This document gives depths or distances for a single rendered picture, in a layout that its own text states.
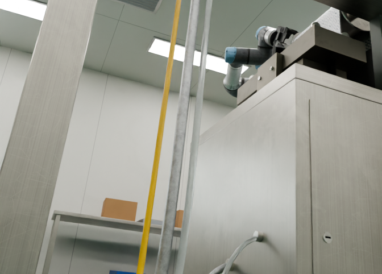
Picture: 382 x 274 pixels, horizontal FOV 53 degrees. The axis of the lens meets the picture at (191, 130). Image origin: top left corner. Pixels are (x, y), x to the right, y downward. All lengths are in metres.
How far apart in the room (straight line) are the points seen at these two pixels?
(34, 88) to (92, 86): 4.54
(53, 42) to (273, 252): 0.59
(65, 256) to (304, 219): 3.91
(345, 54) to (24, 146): 0.80
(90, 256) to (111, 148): 1.28
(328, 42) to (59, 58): 0.69
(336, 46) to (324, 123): 0.23
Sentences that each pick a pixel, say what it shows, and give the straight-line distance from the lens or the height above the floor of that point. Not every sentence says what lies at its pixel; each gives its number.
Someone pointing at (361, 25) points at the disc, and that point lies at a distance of 1.32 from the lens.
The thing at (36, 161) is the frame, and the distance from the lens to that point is 0.46.
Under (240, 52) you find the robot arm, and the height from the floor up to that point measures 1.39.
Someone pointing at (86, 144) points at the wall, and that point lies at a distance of 4.75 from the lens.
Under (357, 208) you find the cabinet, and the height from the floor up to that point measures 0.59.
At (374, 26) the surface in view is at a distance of 1.19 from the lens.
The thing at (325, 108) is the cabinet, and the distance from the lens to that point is 0.90.
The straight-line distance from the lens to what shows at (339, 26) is 1.29.
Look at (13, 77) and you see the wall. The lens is 5.01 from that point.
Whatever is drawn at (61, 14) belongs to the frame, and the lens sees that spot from 0.54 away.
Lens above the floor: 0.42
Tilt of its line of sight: 21 degrees up
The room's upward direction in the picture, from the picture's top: 6 degrees clockwise
